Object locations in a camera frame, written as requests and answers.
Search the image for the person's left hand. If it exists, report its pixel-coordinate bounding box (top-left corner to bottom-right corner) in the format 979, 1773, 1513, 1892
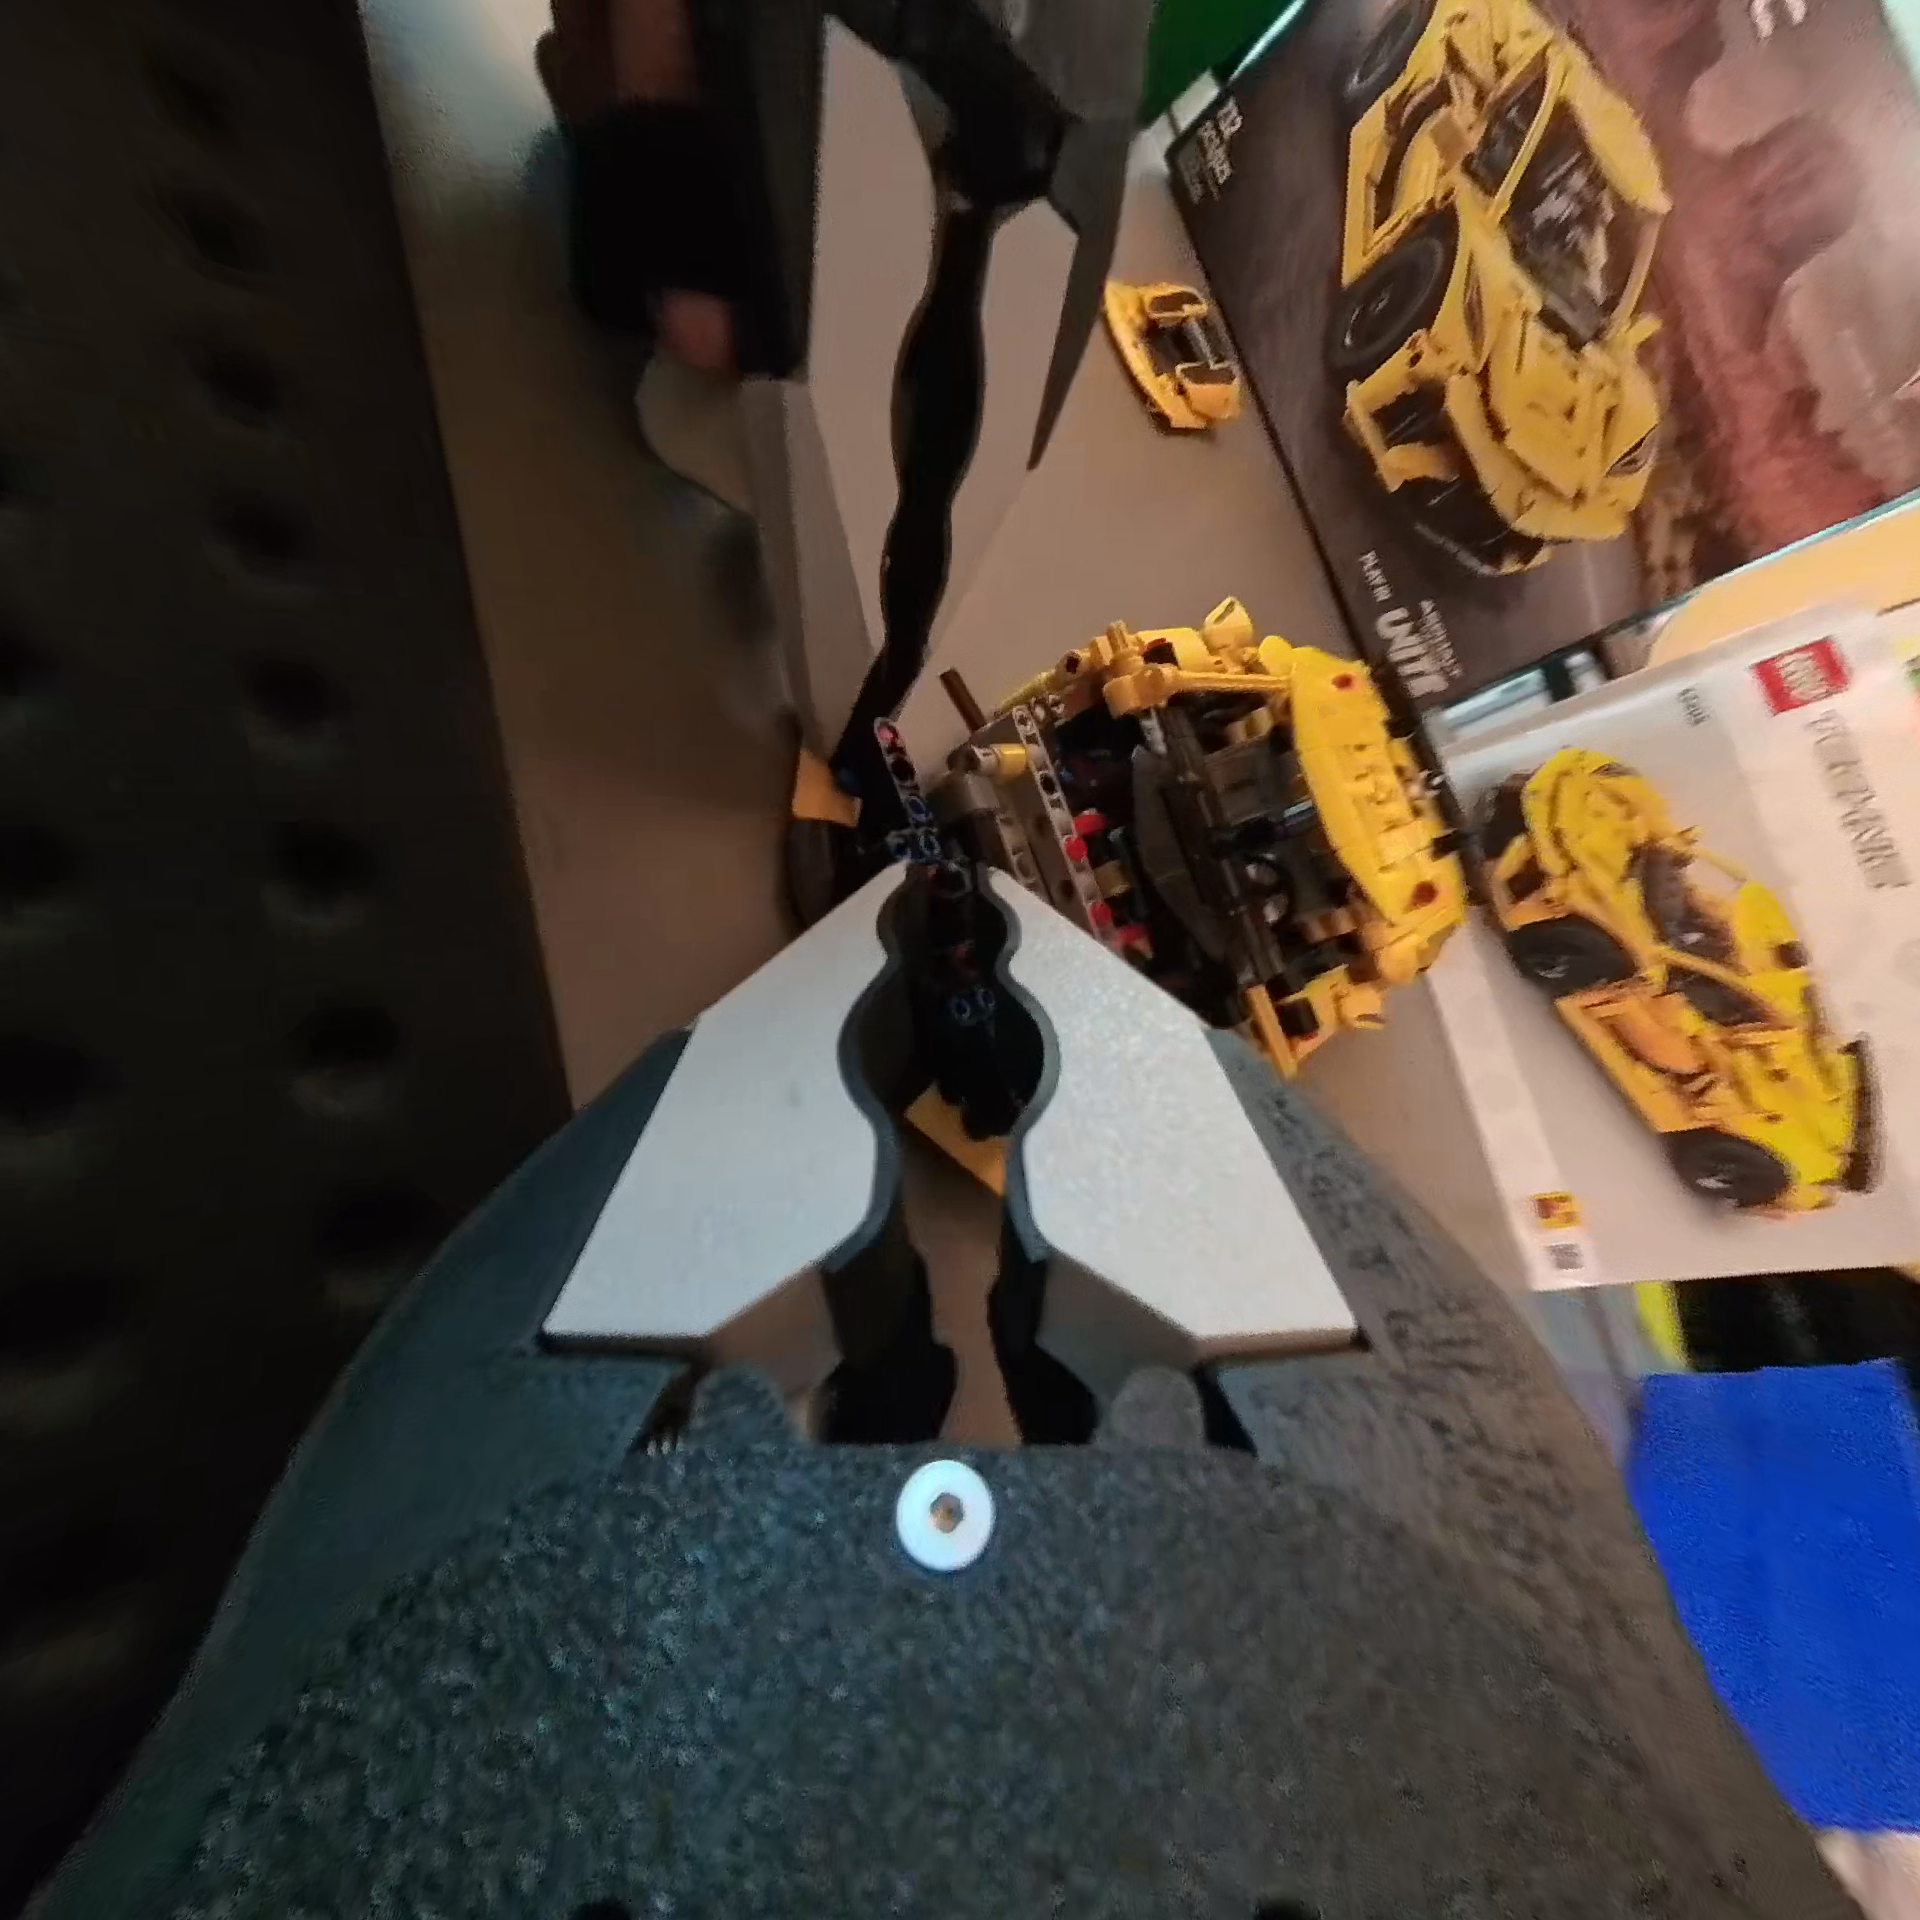
535, 0, 739, 373

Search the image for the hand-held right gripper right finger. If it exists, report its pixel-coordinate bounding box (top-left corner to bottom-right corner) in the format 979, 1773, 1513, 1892
983, 864, 1362, 1446

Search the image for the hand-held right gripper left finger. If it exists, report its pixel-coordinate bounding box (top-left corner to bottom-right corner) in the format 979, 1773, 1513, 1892
535, 870, 961, 1446

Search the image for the white instruction booklet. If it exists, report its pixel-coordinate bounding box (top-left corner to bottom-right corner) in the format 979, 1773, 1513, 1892
1415, 600, 1920, 1292

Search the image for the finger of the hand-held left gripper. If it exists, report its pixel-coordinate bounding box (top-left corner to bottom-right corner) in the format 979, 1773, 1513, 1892
634, 26, 948, 781
875, 125, 1145, 722

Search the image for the dark toy set box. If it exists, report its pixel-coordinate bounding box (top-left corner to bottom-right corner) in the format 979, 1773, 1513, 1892
1162, 0, 1920, 708

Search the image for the yellow toy car hood panel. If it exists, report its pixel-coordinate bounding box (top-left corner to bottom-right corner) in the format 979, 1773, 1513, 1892
1102, 276, 1244, 437

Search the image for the yellow toy brick car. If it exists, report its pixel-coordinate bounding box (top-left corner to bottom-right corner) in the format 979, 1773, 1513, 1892
785, 595, 1472, 1198

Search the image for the green object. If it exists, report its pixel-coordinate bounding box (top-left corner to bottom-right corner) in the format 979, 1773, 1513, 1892
1136, 0, 1308, 129

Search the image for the blue fabric bag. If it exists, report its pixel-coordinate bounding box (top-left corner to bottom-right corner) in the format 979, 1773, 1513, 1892
1625, 1356, 1920, 1839

